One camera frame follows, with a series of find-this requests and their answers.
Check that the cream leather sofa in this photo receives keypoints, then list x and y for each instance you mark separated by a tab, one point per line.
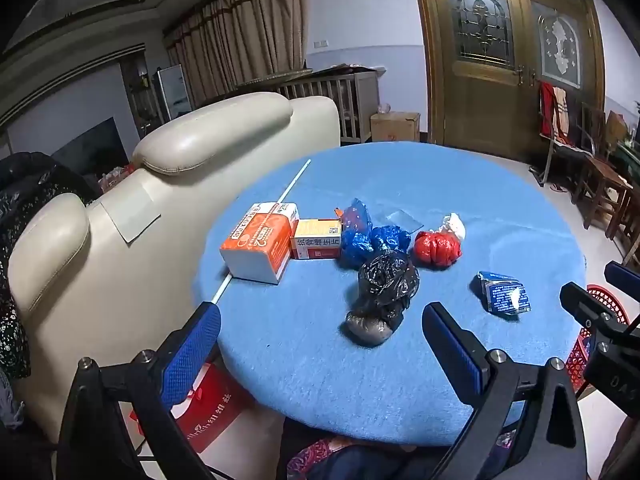
125	285

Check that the black plastic bag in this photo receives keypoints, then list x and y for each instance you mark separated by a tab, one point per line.
382	280

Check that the blue plastic bag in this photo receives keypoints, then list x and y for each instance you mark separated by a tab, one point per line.
352	240

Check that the cardboard box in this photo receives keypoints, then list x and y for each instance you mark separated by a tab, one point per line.
395	126

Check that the clear plastic piece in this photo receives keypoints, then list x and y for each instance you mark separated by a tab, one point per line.
405	220

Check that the dark wooden chair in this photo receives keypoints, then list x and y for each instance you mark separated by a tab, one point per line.
600	170

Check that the dark floral cloth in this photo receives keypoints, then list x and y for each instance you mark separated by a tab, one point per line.
20	260

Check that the wooden double door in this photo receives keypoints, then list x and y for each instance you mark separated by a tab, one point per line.
470	100

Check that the beige paper patch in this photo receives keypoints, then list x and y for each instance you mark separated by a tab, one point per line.
130	210

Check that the red plastic bag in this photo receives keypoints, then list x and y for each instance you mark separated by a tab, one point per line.
437	249

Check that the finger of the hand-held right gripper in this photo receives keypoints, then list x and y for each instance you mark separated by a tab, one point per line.
622	273
590	310

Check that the person's patterned clothing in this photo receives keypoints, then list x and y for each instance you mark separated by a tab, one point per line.
340	460

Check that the yellow medicine box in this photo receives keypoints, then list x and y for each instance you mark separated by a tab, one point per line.
315	242

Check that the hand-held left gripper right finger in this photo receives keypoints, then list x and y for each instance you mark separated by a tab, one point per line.
452	350

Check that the black television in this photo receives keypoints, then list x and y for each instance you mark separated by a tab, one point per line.
90	147

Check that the dark display cabinet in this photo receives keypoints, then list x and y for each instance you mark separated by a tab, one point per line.
140	95

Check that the metal frame chair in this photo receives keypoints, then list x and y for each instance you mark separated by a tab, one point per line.
547	160

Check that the orange and white carton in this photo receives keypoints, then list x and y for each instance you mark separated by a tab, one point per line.
260	240

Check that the grey wooden crib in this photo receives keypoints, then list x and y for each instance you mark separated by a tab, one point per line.
350	105

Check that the blue white packet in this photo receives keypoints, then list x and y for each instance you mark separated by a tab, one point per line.
502	295

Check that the dark wooden stool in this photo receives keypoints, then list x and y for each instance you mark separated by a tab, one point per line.
627	220

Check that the white plastic bag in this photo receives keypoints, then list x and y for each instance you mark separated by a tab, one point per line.
455	225

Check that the beige curtains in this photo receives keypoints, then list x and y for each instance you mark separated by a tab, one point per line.
240	40

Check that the red striped blanket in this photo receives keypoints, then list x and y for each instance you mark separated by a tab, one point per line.
555	110

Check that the white refrigerator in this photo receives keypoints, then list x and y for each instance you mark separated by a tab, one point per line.
175	92

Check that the red gift bag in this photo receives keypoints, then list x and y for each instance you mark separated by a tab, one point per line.
210	410

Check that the slipper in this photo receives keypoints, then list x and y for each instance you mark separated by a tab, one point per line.
558	187

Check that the thin white stick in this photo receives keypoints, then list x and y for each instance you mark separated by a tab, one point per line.
295	182

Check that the red plastic basket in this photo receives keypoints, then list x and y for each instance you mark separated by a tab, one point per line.
575	355

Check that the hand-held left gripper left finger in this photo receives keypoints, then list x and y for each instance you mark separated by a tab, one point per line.
192	355

